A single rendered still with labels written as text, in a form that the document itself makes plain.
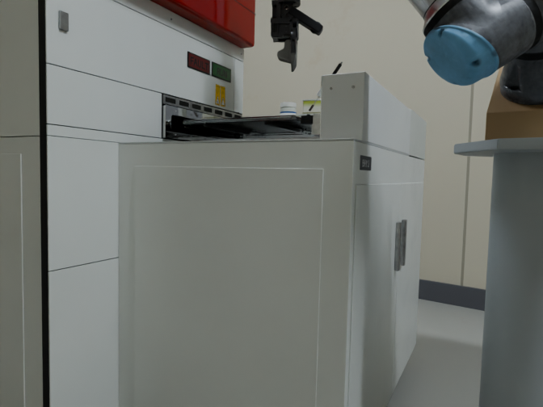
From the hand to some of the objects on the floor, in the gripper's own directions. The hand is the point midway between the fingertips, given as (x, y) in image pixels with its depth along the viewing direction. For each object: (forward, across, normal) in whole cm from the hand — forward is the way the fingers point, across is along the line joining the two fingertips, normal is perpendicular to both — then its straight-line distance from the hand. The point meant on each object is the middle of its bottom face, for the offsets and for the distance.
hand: (294, 67), depth 133 cm
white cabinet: (+108, -1, +2) cm, 108 cm away
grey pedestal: (+107, +52, +60) cm, 134 cm away
